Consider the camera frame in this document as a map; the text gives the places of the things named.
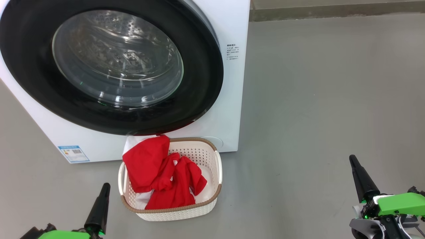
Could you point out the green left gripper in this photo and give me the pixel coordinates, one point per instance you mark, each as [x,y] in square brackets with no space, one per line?
[66,235]

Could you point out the white Hisense washing machine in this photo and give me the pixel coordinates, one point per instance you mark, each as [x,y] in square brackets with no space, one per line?
[229,99]

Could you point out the red and white garment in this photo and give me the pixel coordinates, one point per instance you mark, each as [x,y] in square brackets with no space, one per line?
[149,166]

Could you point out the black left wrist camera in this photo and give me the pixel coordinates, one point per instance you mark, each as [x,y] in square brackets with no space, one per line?
[31,232]

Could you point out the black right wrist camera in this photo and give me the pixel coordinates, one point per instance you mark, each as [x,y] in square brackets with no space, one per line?
[416,191]

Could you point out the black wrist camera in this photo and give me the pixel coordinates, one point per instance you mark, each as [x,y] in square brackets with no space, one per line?
[31,232]
[416,191]

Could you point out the blue energy label sticker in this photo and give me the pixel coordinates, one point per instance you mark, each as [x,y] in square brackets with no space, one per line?
[73,153]

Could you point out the round white filter cover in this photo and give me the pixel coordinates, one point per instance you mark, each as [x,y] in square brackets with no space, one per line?
[215,142]

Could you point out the cream perforated laundry basket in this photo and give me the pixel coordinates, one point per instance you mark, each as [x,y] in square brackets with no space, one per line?
[209,172]

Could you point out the round black glass washer door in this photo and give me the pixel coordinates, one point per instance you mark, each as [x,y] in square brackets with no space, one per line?
[30,66]

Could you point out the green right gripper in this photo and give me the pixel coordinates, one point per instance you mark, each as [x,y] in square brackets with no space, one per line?
[398,204]

